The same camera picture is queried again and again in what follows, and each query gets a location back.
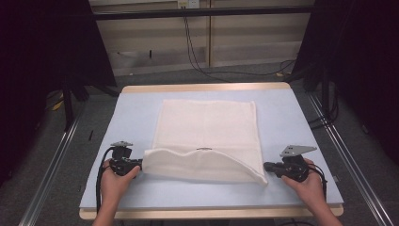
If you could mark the metal floor rail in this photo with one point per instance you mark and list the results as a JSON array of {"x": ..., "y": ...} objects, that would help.
[
  {"x": 354, "y": 169},
  {"x": 47, "y": 179}
]

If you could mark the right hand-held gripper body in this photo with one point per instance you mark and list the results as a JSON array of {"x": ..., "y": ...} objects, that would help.
[{"x": 295, "y": 166}]

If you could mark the white towel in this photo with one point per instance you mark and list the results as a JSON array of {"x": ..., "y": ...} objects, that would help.
[{"x": 207, "y": 132}]

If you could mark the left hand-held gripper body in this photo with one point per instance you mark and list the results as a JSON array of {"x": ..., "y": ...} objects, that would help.
[{"x": 123, "y": 161}]

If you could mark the person's left hand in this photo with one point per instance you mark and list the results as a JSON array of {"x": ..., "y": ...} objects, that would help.
[{"x": 114, "y": 183}]

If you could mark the black curtain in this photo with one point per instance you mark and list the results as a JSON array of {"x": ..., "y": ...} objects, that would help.
[
  {"x": 34, "y": 62},
  {"x": 363, "y": 62}
]

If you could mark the black horizontal bar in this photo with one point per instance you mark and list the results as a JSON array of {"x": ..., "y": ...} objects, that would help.
[{"x": 200, "y": 12}]

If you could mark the person's right hand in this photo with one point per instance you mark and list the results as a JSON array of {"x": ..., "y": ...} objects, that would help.
[{"x": 309, "y": 188}]

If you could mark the black stand legs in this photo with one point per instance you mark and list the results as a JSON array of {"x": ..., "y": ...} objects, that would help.
[{"x": 70, "y": 100}]

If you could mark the yellow tape piece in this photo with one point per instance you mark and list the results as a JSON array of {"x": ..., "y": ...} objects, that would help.
[{"x": 58, "y": 105}]

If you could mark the wooden table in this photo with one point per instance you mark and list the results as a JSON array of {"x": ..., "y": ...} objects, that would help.
[{"x": 204, "y": 87}]

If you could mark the small black stick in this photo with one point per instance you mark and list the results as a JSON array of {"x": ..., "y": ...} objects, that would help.
[{"x": 91, "y": 135}]

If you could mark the white wall outlet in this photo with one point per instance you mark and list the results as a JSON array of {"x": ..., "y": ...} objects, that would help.
[{"x": 188, "y": 3}]

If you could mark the light blue table mat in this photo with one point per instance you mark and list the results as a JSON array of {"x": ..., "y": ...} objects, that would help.
[{"x": 131, "y": 119}]

